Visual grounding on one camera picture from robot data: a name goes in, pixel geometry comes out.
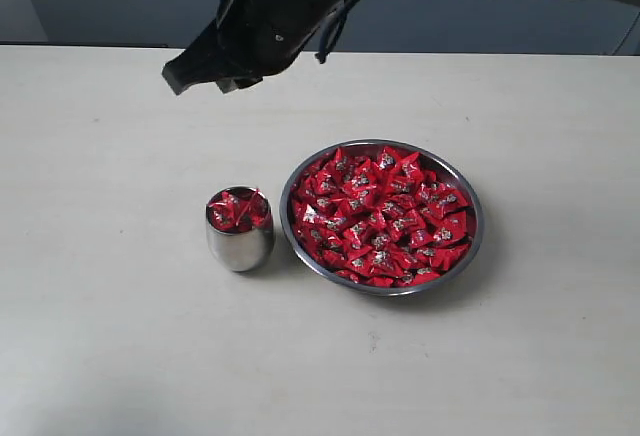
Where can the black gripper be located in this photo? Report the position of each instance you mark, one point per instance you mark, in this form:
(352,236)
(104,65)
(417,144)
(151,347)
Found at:
(254,39)

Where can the red candy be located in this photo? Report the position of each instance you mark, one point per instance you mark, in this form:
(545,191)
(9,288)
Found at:
(224,211)
(254,213)

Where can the stainless steel cup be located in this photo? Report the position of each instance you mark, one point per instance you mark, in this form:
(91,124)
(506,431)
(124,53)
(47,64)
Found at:
(241,251)

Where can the metal bowl of red candies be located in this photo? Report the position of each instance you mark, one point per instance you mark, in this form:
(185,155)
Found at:
(381,217)

